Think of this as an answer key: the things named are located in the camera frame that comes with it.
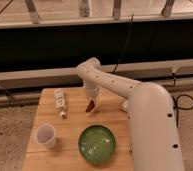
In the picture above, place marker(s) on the white sponge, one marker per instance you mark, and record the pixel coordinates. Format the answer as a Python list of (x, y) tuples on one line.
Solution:
[(124, 106)]

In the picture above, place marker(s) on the white plastic cup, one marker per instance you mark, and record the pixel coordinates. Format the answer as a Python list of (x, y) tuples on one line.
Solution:
[(45, 135)]

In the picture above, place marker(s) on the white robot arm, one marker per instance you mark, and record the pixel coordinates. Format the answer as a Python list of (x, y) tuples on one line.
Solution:
[(153, 131)]

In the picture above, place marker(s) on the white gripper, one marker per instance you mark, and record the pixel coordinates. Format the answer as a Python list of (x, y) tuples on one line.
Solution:
[(92, 90)]

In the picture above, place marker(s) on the green bowl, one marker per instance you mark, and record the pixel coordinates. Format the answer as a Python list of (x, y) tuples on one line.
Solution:
[(96, 144)]

